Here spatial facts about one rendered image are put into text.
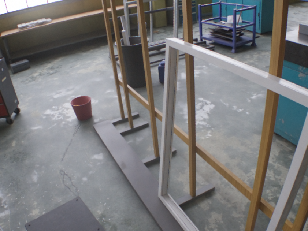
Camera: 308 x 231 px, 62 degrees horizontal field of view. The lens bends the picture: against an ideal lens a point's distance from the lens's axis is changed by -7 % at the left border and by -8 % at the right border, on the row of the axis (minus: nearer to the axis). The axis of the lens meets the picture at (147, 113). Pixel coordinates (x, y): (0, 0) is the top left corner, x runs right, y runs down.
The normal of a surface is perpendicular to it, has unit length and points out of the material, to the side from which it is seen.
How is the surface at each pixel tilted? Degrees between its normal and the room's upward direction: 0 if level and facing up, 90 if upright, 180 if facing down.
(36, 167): 0
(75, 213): 0
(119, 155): 0
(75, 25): 90
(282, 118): 90
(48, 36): 90
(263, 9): 90
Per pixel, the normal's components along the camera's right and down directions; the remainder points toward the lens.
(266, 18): 0.44, 0.41
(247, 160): -0.11, -0.86
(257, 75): -0.90, 0.18
